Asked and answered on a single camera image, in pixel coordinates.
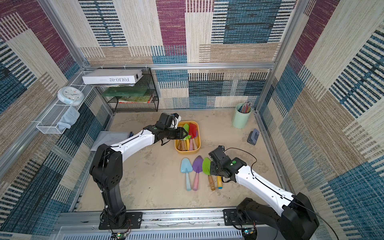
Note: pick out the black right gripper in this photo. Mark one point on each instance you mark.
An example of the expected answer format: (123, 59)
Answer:
(214, 168)

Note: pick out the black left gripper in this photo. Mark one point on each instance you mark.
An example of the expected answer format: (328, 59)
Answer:
(180, 136)

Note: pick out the green shovel orange handle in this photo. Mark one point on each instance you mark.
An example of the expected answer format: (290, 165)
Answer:
(187, 139)

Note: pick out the red shovel wooden handle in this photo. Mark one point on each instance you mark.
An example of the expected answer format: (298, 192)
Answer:
(193, 130)

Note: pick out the yellow square shovel yellow handle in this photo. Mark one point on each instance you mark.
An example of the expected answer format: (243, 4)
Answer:
(219, 182)

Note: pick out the purple pointed shovel pink handle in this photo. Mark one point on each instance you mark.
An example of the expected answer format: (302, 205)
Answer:
(193, 144)

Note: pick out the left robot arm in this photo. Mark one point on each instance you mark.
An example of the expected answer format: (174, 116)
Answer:
(107, 166)

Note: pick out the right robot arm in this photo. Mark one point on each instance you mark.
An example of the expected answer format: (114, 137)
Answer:
(292, 215)

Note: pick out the yellow plastic storage box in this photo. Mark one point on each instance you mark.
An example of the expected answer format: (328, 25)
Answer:
(198, 139)

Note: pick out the light blue shovel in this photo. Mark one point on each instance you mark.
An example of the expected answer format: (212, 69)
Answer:
(186, 168)

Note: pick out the white folio box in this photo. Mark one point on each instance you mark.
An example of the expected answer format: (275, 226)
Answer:
(112, 76)

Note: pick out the colourful picture book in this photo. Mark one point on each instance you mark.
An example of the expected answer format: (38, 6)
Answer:
(133, 100)

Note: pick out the mint green pencil cup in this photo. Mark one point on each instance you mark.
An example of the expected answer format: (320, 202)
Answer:
(240, 120)

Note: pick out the coloured pencils in cup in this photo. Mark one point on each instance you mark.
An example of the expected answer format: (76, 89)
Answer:
(246, 107)

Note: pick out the green book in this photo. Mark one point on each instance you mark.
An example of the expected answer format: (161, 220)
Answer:
(125, 92)

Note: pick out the light blue cloth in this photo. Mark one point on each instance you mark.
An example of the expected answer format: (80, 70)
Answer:
(68, 119)

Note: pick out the white round clock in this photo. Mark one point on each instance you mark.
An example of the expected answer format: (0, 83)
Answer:
(70, 96)

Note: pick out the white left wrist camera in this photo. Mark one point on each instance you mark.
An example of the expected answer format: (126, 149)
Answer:
(176, 120)

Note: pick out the green pointed shovel wooden handle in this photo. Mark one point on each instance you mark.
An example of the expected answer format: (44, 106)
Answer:
(207, 170)

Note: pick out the black wire mesh shelf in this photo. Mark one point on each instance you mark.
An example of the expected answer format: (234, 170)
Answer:
(146, 81)

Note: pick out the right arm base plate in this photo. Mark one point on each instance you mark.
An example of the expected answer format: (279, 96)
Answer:
(232, 217)

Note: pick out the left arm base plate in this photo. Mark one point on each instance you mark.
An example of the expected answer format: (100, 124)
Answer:
(130, 220)

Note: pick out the white wire basket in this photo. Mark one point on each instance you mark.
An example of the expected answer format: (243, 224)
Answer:
(49, 122)

